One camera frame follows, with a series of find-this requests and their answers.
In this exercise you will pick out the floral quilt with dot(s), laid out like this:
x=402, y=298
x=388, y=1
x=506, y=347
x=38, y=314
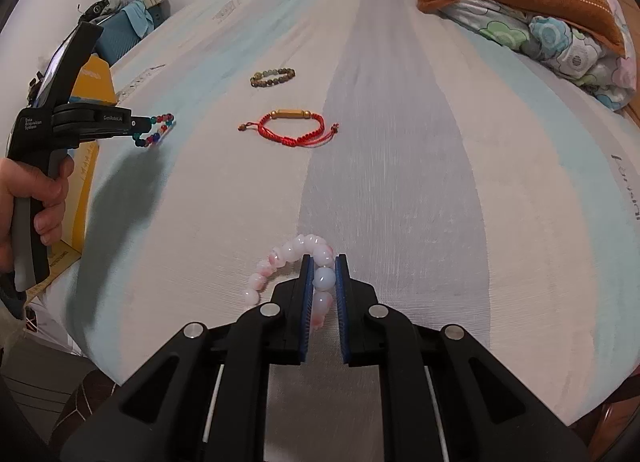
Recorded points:
x=550, y=36

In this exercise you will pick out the blue and yellow cardboard box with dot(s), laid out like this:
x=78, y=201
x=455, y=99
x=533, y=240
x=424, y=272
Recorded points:
x=92, y=84

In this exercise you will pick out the person's left hand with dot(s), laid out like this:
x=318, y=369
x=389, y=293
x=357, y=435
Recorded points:
x=50, y=202

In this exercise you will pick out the teal suitcase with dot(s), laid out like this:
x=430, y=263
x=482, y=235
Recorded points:
x=112, y=41

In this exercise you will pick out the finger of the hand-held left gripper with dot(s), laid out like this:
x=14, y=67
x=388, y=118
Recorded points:
x=140, y=133
x=141, y=120

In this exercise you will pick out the bed with striped sheet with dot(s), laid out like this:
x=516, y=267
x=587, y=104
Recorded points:
x=400, y=166

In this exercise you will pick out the teal cloth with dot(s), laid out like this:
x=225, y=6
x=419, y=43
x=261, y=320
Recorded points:
x=137, y=16

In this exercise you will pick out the dark clutter pile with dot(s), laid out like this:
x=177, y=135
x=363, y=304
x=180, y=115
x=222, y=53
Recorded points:
x=97, y=7

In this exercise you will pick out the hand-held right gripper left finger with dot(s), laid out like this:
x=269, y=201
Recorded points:
x=306, y=307

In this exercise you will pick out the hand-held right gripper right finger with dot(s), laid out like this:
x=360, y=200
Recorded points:
x=342, y=307

